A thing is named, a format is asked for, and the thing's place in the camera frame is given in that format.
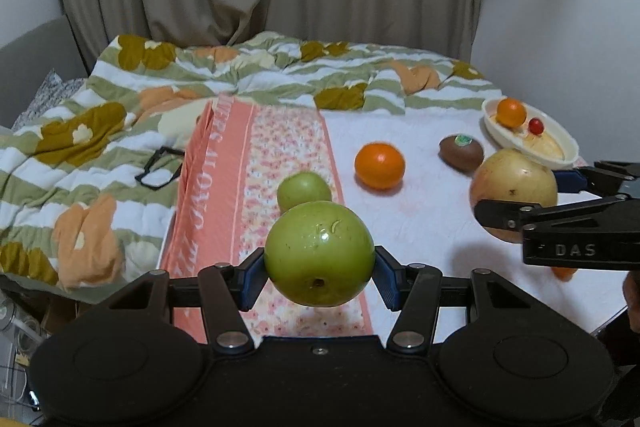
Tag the green apple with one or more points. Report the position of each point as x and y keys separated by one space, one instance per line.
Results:
x=320 y=254
x=302 y=189

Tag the grey patterned cloth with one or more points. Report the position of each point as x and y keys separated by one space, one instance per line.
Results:
x=47 y=94

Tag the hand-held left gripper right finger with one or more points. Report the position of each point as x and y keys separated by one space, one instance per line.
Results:
x=384 y=274

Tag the cream oval bowl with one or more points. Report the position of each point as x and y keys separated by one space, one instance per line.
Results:
x=555 y=134

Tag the green striped floral blanket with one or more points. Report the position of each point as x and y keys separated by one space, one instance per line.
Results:
x=90 y=142

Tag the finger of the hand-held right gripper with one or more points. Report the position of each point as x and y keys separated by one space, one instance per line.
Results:
x=570 y=180
x=505 y=212

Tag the brown kiwi with green sticker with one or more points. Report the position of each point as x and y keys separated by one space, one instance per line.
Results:
x=460 y=153

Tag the orange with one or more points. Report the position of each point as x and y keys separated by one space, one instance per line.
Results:
x=379 y=166
x=510 y=112
x=564 y=273

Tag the red cherry tomato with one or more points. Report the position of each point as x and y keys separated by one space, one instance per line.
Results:
x=536 y=125

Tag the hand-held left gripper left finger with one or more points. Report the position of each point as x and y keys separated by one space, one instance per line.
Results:
x=254 y=274

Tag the black eyeglasses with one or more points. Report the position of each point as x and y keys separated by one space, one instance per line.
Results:
x=159 y=169

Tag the yellow-brown pear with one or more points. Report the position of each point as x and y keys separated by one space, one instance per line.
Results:
x=512 y=179

